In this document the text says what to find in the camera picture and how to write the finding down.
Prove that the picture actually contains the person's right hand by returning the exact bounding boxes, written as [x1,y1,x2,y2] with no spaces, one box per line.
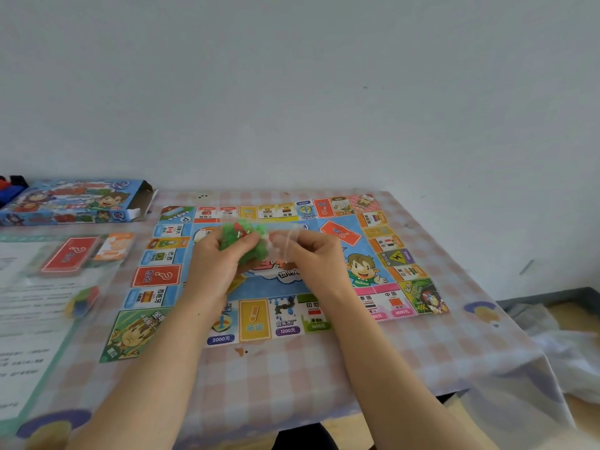
[269,230,353,299]

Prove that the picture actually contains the person's left hand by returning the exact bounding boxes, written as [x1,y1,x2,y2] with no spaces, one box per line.
[184,225,250,301]

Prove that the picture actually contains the clear bag of green pieces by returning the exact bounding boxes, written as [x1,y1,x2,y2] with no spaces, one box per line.
[218,219,301,273]

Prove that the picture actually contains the person's right forearm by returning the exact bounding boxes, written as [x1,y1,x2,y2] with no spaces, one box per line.
[315,282,500,450]

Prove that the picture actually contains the person's left forearm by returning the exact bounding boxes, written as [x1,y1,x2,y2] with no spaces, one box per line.
[66,285,231,450]

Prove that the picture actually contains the colourful paper game board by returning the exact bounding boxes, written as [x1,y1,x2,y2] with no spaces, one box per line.
[98,194,450,364]

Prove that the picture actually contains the orange card deck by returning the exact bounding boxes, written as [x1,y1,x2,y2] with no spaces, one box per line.
[94,233,136,263]

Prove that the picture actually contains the clear plastic bag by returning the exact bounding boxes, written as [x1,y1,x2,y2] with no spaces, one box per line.
[26,231,138,320]

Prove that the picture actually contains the red card deck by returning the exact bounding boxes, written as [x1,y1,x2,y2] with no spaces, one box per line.
[39,236,102,276]

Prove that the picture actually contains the colourful plastic game pieces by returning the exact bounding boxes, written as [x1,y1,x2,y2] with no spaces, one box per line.
[65,286,102,318]

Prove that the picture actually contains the blue cartoon game box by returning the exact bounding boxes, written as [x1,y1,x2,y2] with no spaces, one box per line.
[0,178,159,227]

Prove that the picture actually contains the person's black trousers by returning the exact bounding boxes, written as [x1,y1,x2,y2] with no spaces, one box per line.
[276,421,339,450]

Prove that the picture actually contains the red blue black object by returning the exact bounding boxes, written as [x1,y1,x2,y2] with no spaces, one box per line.
[0,175,30,208]

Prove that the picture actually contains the pink checkered tablecloth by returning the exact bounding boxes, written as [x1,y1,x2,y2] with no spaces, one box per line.
[0,189,578,450]

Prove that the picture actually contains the white instruction sheet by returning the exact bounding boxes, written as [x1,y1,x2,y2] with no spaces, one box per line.
[0,236,101,423]

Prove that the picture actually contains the white crumpled plastic sheet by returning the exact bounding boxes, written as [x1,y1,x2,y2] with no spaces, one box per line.
[506,302,600,404]

